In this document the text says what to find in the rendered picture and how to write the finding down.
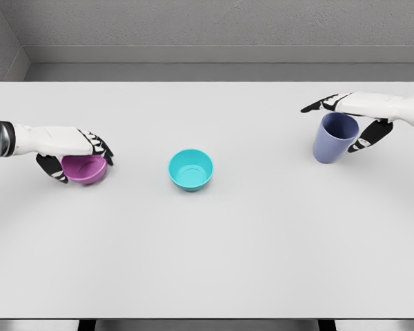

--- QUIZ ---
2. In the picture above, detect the turquoise bowl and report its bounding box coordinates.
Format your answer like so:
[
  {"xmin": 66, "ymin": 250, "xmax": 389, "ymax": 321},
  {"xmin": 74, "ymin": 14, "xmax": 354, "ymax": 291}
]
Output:
[{"xmin": 168, "ymin": 148, "xmax": 215, "ymax": 193}]

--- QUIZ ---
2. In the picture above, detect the blue-violet cup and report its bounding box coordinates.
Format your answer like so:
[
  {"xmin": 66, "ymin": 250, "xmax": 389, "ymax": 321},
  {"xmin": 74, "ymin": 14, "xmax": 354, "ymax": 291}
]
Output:
[{"xmin": 313, "ymin": 112, "xmax": 360, "ymax": 166}]

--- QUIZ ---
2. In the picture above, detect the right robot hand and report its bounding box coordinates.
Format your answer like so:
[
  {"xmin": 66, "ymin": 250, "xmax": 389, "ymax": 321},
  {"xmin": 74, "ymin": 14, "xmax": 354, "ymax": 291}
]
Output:
[{"xmin": 300, "ymin": 91, "xmax": 395, "ymax": 155}]

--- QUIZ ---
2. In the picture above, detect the purple bowl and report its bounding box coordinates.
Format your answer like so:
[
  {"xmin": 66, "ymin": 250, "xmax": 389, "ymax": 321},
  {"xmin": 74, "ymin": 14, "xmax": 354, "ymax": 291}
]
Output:
[{"xmin": 60, "ymin": 154, "xmax": 108, "ymax": 187}]

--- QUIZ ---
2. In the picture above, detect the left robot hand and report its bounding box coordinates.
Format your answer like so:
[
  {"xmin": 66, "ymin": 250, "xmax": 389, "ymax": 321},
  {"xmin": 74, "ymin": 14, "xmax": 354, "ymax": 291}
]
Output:
[{"xmin": 35, "ymin": 126, "xmax": 115, "ymax": 185}]

